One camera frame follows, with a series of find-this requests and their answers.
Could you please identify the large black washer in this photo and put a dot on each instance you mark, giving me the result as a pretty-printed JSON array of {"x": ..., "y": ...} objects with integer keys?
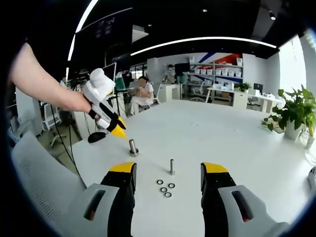
[{"x": 130, "y": 153}]

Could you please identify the white mesh swivel chair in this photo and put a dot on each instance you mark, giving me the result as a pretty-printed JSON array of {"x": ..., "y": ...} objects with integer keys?
[{"x": 198, "y": 92}]

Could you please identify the storage shelf with white bins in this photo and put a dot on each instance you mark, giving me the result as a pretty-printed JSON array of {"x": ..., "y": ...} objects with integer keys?
[{"x": 217, "y": 74}]

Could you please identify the white office chair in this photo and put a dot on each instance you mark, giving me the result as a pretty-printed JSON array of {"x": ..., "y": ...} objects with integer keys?
[{"x": 156, "y": 96}]

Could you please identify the long curved ceiling light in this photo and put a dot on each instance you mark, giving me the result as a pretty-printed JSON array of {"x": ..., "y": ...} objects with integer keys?
[{"x": 202, "y": 38}]

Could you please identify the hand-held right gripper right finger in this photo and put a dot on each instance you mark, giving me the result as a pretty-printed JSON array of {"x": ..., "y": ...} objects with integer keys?
[{"x": 217, "y": 192}]

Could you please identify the small metal washer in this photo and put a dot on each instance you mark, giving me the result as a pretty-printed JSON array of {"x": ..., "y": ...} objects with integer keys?
[
  {"x": 161, "y": 189},
  {"x": 157, "y": 182},
  {"x": 168, "y": 185},
  {"x": 165, "y": 195}
]

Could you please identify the small green desk plant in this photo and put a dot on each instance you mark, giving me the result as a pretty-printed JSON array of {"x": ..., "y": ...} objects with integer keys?
[{"x": 243, "y": 87}]

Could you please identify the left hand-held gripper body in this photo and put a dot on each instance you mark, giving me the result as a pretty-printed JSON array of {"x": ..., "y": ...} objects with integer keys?
[{"x": 98, "y": 85}]

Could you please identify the grey mesh office chair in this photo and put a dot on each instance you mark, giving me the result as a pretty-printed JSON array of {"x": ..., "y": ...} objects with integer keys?
[{"x": 42, "y": 185}]

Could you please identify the green board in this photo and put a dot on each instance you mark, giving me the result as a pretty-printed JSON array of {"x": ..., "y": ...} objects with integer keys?
[{"x": 121, "y": 84}]

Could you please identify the black computer mouse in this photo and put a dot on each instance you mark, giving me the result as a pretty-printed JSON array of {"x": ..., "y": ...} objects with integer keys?
[{"x": 97, "y": 137}]

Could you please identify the large green potted plant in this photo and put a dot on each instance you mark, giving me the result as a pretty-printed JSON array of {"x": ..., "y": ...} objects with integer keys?
[{"x": 296, "y": 108}]

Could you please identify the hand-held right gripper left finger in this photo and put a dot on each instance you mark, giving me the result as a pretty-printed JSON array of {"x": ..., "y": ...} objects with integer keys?
[{"x": 121, "y": 192}]

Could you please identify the white plant pot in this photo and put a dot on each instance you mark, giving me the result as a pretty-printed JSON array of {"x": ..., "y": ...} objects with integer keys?
[{"x": 293, "y": 130}]

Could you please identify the white desk with cabinets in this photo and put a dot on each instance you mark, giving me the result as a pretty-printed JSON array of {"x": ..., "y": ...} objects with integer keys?
[{"x": 242, "y": 98}]

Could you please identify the thick steel threaded stud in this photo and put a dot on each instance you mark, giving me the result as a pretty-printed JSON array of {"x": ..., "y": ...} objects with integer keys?
[{"x": 132, "y": 145}]

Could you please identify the thin steel threaded stud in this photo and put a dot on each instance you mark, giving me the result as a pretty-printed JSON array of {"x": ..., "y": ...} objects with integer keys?
[{"x": 172, "y": 166}]

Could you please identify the white controller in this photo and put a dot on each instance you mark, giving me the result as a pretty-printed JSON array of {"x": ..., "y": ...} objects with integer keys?
[{"x": 312, "y": 177}]

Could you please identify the small black monitor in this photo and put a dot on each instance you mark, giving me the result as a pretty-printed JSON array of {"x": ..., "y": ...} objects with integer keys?
[{"x": 258, "y": 87}]

